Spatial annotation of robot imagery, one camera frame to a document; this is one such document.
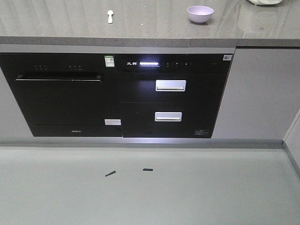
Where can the pale green plastic spoon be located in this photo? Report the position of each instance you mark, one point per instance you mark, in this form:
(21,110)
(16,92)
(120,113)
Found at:
(110,16)

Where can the lilac plastic bowl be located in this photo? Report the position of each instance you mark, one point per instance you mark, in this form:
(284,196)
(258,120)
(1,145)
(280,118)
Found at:
(199,14)

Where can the black drawer disinfection cabinet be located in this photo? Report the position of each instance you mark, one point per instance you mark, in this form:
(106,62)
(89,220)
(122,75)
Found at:
(205,76)

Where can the green energy label sticker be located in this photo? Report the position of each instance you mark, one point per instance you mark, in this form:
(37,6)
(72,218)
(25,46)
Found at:
(109,61)

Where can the black built-in dishwasher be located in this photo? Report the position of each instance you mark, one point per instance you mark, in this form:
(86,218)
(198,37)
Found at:
(64,94)

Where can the white QR code sticker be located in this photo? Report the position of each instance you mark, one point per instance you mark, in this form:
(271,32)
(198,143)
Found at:
(227,57)

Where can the grey cabinet door panel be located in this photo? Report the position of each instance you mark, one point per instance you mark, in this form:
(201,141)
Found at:
(262,94)

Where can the grey side cabinet panel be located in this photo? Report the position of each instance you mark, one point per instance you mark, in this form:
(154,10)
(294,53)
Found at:
(292,141)

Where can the white rice cooker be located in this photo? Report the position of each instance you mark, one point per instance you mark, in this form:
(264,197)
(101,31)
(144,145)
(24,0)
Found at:
(265,2)

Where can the silver lower drawer handle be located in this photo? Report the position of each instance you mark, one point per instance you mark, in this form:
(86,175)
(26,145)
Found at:
(168,116)

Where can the silver drawer handle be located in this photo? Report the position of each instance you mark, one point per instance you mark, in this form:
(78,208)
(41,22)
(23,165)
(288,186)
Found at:
(170,85)
(168,116)

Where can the silver upper drawer handle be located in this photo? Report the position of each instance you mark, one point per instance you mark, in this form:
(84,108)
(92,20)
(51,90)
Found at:
(170,85)

